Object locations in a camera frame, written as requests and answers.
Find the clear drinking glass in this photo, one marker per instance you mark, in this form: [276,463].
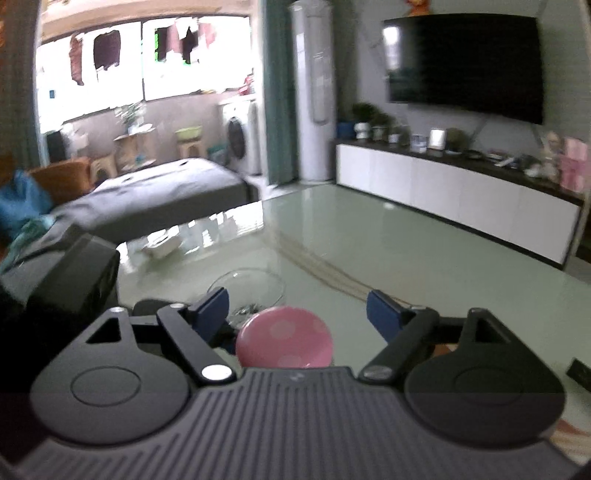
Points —
[250,291]

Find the white photo frame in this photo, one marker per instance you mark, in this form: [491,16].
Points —
[437,139]

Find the black remote control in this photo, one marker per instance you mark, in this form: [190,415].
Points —
[579,372]

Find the white washing machine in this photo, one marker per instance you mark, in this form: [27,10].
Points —
[240,133]

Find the grey sofa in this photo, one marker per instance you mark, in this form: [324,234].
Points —
[43,207]

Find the potted plant white pot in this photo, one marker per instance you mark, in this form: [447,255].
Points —
[363,114]

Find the black wall television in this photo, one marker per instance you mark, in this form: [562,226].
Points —
[478,62]

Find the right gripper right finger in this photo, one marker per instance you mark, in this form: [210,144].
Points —
[407,331]

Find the pink gift box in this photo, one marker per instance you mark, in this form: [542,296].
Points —
[574,164]

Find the white standing air conditioner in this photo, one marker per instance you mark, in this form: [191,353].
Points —
[314,74]

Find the white game controller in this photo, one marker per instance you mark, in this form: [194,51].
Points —
[161,248]

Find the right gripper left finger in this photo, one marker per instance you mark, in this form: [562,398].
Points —
[190,328]

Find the white tv cabinet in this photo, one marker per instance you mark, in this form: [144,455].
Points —
[530,216]

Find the pink jar lid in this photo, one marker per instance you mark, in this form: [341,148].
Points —
[284,337]

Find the green curtain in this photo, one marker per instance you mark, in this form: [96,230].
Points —
[279,101]

